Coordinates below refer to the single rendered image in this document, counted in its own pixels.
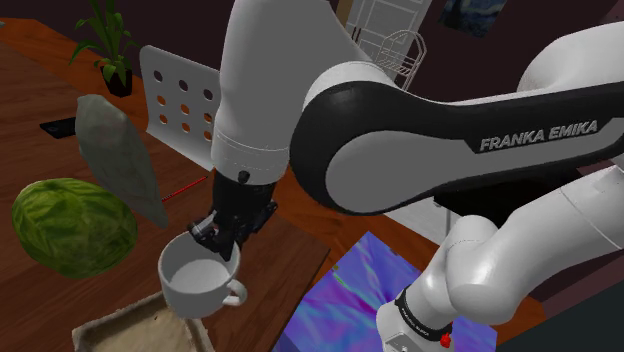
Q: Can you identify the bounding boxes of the blue wall picture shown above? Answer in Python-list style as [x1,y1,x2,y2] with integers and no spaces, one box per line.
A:
[436,0,509,40]

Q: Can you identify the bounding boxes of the white chair with holes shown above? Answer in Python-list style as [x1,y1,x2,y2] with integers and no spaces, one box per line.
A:
[138,45,223,172]

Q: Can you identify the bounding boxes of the brown wooden table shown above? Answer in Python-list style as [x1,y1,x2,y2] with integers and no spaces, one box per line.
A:
[0,41,333,352]

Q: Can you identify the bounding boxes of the white mug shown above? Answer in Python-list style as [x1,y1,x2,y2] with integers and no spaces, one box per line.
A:
[157,230,249,321]

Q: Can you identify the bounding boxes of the green potted plant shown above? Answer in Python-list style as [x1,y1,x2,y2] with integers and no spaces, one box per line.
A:
[68,0,143,99]

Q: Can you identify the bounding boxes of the white wire rack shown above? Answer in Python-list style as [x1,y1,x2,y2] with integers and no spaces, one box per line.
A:
[374,29,428,92]

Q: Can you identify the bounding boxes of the white door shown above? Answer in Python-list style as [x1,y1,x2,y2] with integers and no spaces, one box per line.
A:
[344,0,433,61]

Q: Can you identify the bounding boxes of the grey elongated stone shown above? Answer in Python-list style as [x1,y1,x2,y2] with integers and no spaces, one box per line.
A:
[74,93,171,230]

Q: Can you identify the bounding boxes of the beige woven tray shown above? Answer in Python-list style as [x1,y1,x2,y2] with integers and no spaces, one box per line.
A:
[71,290,216,352]

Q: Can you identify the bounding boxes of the red pencil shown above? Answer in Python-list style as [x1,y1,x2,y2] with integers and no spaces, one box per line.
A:
[161,175,210,204]

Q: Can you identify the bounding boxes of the black phone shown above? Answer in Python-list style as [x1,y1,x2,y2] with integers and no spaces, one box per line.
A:
[39,116,78,141]

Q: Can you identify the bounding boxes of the green cabbage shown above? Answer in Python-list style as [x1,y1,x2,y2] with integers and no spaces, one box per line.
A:
[11,177,139,281]

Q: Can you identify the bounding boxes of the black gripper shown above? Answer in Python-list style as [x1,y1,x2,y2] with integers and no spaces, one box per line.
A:
[186,170,280,262]

